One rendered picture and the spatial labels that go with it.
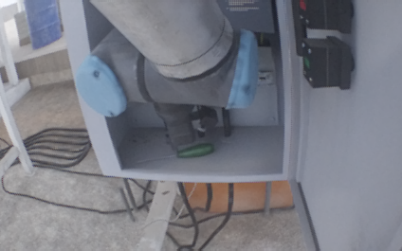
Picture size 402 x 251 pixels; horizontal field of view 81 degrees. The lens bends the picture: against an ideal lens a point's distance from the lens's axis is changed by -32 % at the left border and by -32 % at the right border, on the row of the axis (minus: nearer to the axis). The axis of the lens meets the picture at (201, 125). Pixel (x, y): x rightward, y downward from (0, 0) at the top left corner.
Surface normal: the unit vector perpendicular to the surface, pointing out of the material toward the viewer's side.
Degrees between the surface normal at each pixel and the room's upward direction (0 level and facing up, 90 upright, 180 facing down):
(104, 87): 103
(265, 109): 90
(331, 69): 90
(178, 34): 122
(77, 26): 90
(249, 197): 90
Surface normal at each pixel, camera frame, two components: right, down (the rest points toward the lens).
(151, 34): 0.03, 0.94
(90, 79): -0.40, 0.70
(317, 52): 0.03, 0.52
